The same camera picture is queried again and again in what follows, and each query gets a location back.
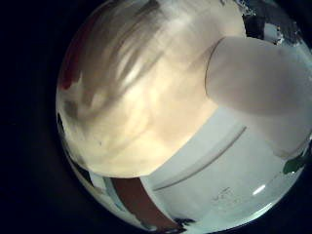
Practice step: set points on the white round planter pot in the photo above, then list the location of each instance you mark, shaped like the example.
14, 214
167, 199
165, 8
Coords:
260, 78

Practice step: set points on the green leafy plant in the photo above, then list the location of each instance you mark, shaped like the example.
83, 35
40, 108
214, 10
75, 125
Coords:
292, 165

